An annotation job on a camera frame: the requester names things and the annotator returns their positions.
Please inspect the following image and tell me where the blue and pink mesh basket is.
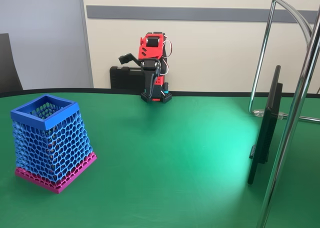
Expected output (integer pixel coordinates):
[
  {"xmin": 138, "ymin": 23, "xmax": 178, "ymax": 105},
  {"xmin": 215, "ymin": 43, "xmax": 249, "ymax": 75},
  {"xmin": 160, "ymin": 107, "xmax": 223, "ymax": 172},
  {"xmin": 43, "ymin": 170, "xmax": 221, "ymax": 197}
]
[{"xmin": 10, "ymin": 94, "xmax": 98, "ymax": 195}]

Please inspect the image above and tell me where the chrome tube stand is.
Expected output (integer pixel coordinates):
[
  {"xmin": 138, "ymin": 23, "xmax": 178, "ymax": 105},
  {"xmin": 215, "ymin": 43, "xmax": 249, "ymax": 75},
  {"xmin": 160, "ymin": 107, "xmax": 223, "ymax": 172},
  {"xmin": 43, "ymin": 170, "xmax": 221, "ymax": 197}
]
[{"xmin": 248, "ymin": 0, "xmax": 320, "ymax": 228}]

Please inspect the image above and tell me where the black plastic carrying case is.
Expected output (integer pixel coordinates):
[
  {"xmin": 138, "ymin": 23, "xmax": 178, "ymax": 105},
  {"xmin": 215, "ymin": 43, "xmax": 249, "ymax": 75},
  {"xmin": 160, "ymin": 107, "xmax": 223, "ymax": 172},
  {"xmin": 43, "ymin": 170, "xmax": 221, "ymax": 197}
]
[{"xmin": 109, "ymin": 65, "xmax": 146, "ymax": 90}]

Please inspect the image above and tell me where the black camera on bracket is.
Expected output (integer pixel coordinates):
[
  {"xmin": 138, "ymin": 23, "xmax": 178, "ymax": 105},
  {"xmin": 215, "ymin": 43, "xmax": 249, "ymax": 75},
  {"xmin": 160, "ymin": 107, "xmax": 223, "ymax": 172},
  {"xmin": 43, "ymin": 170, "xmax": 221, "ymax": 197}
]
[{"xmin": 118, "ymin": 52, "xmax": 142, "ymax": 66}]

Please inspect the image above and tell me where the green table cloth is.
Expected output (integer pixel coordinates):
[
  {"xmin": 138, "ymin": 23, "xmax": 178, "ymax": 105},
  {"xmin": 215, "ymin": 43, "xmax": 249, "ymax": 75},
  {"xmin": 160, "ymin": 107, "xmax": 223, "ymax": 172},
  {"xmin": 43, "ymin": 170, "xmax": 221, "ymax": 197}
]
[{"xmin": 0, "ymin": 87, "xmax": 320, "ymax": 228}]

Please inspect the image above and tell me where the clear plastic clip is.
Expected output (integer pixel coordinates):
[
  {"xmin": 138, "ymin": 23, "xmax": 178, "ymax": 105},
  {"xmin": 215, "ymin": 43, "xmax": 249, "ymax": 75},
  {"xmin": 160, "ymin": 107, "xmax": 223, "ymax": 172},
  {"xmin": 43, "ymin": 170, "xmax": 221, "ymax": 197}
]
[{"xmin": 253, "ymin": 108, "xmax": 288, "ymax": 120}]

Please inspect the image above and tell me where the white red servo cable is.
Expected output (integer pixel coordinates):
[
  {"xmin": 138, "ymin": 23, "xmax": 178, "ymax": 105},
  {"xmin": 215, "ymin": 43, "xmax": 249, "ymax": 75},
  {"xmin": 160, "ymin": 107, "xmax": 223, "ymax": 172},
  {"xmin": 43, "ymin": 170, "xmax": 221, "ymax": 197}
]
[
  {"xmin": 163, "ymin": 39, "xmax": 174, "ymax": 59},
  {"xmin": 162, "ymin": 56, "xmax": 170, "ymax": 76}
]

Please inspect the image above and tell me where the grey wall rail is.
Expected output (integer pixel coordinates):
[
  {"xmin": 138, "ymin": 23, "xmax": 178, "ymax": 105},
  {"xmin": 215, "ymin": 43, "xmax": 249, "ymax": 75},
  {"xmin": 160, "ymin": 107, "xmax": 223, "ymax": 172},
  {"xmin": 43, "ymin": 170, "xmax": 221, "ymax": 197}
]
[{"xmin": 86, "ymin": 4, "xmax": 319, "ymax": 24}]

